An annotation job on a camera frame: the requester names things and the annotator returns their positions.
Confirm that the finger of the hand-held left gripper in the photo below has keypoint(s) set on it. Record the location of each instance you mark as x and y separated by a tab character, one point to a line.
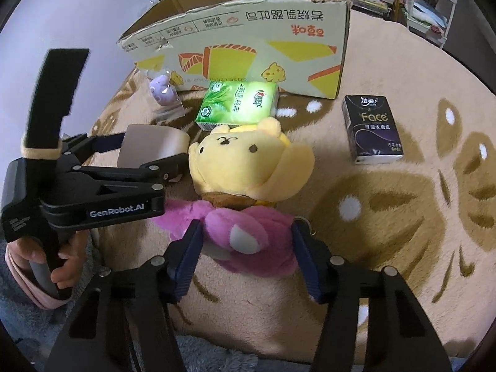
128	174
93	141

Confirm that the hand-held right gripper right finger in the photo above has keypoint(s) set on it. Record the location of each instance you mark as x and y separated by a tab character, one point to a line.
307	265

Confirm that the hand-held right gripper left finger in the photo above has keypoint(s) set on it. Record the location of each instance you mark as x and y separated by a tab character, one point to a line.
189	257

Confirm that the beige tape roll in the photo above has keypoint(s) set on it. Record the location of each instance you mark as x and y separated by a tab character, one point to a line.
151	143

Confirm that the pink plush toy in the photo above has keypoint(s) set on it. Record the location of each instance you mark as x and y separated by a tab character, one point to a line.
248	226

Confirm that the small purple toy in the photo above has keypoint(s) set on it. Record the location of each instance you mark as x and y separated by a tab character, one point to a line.
162	91

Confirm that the green tissue pack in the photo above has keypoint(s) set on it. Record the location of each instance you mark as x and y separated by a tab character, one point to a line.
232	102

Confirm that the black tissue pack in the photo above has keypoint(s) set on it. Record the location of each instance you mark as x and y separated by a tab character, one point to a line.
372	131

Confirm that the printed cardboard box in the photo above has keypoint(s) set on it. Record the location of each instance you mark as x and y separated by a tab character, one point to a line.
240	27

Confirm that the person's left hand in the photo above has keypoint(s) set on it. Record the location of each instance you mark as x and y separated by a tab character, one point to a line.
71	265

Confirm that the grey fleece clothing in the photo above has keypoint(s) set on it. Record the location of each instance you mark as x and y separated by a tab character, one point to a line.
23	329

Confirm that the light blue towel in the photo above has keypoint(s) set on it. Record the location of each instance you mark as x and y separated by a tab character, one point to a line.
428	12

